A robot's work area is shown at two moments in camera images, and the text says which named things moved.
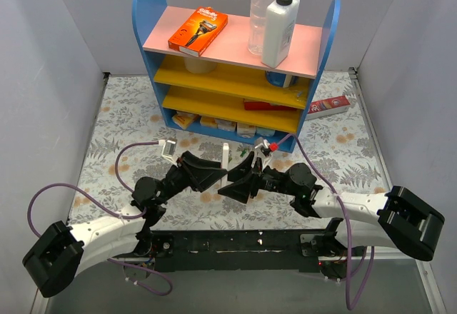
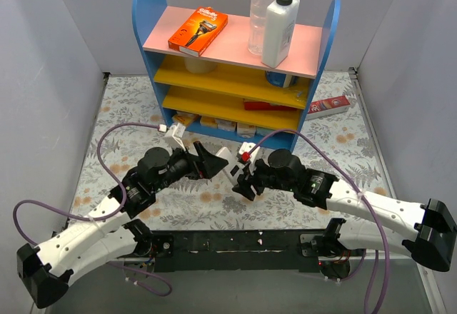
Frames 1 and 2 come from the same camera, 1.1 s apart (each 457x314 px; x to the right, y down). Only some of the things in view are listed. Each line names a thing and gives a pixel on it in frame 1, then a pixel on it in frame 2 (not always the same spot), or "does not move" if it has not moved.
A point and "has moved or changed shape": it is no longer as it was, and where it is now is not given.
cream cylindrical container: x=198 y=66 does not move
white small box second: x=226 y=125 does not move
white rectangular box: x=225 y=164 has moved or changed shape
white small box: x=209 y=121 does not move
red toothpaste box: x=328 y=106 does not move
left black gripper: x=184 y=170 -> x=195 y=160
